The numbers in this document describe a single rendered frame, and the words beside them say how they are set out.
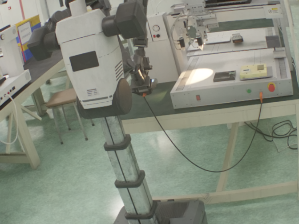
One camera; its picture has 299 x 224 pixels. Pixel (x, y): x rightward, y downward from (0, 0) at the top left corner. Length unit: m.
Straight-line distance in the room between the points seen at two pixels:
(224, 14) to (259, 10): 0.25
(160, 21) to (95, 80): 1.06
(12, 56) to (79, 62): 2.32
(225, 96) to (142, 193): 0.69
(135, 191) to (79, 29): 0.82
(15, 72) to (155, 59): 1.74
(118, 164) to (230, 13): 1.18
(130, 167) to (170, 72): 1.02
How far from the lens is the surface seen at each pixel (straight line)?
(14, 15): 11.59
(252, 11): 2.50
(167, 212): 2.32
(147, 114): 2.36
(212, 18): 2.42
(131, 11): 1.57
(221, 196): 2.55
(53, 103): 4.11
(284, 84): 2.19
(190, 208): 2.30
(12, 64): 4.00
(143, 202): 2.00
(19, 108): 3.81
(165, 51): 2.72
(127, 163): 1.89
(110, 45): 1.68
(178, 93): 2.27
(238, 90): 2.21
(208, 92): 2.23
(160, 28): 2.67
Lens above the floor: 1.64
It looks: 21 degrees down
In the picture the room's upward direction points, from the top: 15 degrees counter-clockwise
